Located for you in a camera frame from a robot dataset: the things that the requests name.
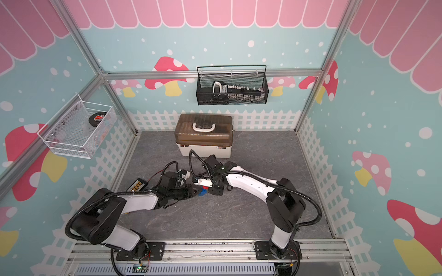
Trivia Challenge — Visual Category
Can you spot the socket bit set in basket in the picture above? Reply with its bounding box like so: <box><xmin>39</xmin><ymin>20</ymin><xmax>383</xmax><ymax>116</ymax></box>
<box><xmin>211</xmin><ymin>81</ymin><xmax>265</xmax><ymax>104</ymax></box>

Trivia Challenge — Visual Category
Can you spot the beige toolbox with brown lid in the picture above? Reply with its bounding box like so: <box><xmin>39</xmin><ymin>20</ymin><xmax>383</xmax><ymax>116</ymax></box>
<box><xmin>174</xmin><ymin>113</ymin><xmax>233</xmax><ymax>159</ymax></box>

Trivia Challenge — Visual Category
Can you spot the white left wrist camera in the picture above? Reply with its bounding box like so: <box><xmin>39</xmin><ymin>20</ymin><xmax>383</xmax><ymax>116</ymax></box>
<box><xmin>179</xmin><ymin>169</ymin><xmax>192</xmax><ymax>179</ymax></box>

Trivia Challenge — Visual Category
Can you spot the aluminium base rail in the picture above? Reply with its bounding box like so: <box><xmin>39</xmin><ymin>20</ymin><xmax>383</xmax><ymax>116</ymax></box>
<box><xmin>67</xmin><ymin>239</ymin><xmax>353</xmax><ymax>265</ymax></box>

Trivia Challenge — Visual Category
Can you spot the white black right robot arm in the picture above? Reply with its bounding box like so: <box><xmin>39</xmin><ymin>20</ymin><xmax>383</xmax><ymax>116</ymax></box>
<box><xmin>189</xmin><ymin>150</ymin><xmax>322</xmax><ymax>259</ymax></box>

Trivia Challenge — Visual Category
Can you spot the black tape roll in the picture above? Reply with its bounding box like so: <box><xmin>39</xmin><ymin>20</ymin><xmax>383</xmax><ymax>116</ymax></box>
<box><xmin>88</xmin><ymin>112</ymin><xmax>107</xmax><ymax>128</ymax></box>

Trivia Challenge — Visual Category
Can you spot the red black wire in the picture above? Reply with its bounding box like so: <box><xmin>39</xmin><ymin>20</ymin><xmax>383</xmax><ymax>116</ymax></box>
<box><xmin>146</xmin><ymin>168</ymin><xmax>166</xmax><ymax>184</ymax></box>

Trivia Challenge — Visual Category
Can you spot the small green circuit board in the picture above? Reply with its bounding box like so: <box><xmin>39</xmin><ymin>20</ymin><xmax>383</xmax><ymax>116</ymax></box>
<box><xmin>132</xmin><ymin>264</ymin><xmax>149</xmax><ymax>274</ymax></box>

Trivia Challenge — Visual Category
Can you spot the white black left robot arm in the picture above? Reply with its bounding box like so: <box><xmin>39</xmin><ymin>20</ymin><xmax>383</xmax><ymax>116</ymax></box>
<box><xmin>64</xmin><ymin>168</ymin><xmax>203</xmax><ymax>257</ymax></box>

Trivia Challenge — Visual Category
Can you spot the white wire wall basket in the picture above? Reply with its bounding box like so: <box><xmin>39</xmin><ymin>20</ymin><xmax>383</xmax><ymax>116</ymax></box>
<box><xmin>38</xmin><ymin>94</ymin><xmax>117</xmax><ymax>159</ymax></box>

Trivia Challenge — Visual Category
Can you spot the blue square lego brick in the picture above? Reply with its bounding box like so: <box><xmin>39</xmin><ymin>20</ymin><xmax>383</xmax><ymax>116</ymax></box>
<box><xmin>199</xmin><ymin>189</ymin><xmax>208</xmax><ymax>196</ymax></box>

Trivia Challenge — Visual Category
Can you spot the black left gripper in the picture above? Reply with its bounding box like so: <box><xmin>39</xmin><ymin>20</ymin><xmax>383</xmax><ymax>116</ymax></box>
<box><xmin>167</xmin><ymin>183</ymin><xmax>202</xmax><ymax>201</ymax></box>

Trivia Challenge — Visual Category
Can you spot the black wire wall basket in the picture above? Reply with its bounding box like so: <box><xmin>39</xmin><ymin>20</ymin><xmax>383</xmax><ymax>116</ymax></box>
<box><xmin>196</xmin><ymin>65</ymin><xmax>269</xmax><ymax>105</ymax></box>

